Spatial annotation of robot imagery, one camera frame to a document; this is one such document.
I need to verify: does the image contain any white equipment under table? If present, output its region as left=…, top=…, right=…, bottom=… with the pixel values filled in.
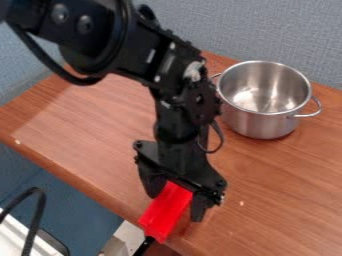
left=0, top=208, right=71, bottom=256

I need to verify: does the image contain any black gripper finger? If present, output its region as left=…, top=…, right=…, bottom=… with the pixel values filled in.
left=138, top=164, right=168, bottom=198
left=190, top=192, right=216, bottom=222

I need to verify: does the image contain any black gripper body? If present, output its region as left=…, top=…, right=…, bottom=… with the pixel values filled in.
left=133, top=140, right=228, bottom=205

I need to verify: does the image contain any stainless steel pot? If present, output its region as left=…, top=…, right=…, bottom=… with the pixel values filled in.
left=212, top=60, right=323, bottom=140

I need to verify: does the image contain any red rectangular block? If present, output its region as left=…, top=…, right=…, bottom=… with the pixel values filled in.
left=138, top=182, right=193, bottom=243

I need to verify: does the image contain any black cable loop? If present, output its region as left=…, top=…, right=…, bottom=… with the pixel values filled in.
left=0, top=186, right=49, bottom=256

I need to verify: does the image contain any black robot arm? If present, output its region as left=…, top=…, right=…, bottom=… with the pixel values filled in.
left=0, top=0, right=228, bottom=222

